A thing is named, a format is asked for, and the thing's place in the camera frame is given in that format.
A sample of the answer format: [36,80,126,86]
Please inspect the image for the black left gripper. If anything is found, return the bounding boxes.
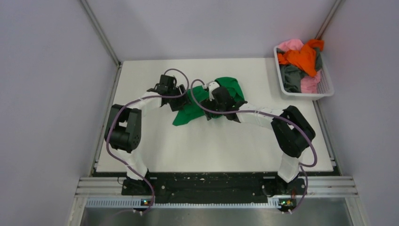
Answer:
[168,84,192,112]

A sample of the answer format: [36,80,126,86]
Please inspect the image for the green t-shirt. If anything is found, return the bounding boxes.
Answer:
[172,77,245,126]

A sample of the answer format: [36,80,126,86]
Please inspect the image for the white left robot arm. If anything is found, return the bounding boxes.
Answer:
[104,74,190,195]

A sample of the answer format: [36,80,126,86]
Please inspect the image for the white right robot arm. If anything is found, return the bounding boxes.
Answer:
[199,82,315,194]

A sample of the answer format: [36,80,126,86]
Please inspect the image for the grey t-shirt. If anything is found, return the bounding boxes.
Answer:
[276,47,323,93]

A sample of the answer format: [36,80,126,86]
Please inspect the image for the pink t-shirt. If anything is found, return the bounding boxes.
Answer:
[278,39,322,94]

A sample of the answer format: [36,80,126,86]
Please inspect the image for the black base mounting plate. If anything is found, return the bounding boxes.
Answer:
[121,172,306,204]

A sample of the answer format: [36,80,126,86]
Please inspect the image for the orange t-shirt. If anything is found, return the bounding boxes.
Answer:
[277,39,325,77]

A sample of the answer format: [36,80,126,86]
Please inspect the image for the white laundry basket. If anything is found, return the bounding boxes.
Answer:
[273,46,335,101]

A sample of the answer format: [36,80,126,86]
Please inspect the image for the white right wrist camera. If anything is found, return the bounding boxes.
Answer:
[206,81,220,101]

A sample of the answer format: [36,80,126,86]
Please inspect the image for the aluminium frame rail left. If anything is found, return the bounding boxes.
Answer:
[79,0,122,176]

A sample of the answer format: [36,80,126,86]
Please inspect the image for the aluminium frame rail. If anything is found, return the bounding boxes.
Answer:
[79,0,122,176]
[315,0,346,40]

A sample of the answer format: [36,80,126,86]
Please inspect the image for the white slotted cable duct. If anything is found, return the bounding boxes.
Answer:
[86,197,280,209]

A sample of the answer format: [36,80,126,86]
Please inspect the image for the aluminium frame rail right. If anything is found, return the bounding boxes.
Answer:
[315,0,346,40]

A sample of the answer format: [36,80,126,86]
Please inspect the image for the aluminium front rail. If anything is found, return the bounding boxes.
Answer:
[75,173,358,197]

